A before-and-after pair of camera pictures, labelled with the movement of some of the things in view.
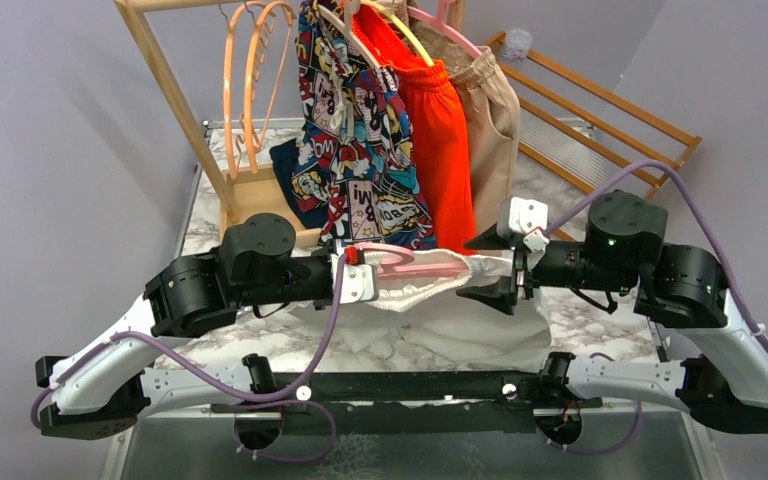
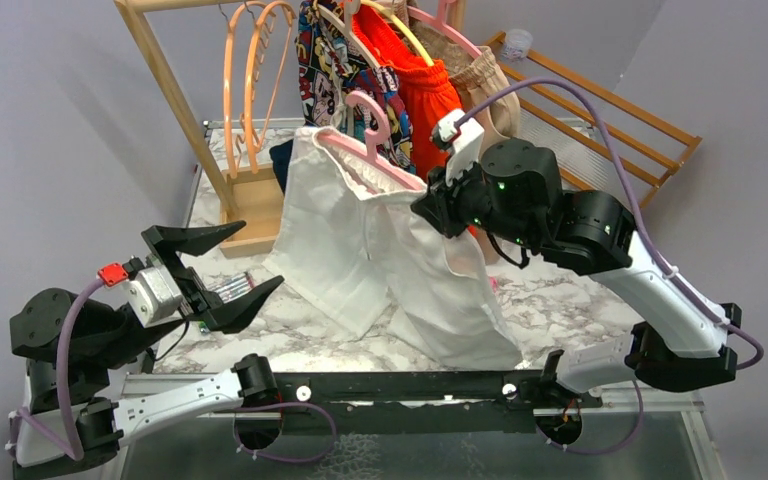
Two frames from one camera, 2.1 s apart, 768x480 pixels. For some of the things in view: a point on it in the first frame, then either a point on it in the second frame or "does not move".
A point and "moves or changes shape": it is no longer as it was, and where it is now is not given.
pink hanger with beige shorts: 439,20 does not move
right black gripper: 503,293 → 438,206
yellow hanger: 404,29 does not move
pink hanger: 406,267 → 375,136
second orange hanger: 248,83 does not move
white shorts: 421,322 moves or changes shape
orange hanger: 227,113 does not move
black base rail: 417,402 does not move
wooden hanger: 346,23 does not move
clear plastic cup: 517,42 does not move
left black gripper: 328,262 → 202,304
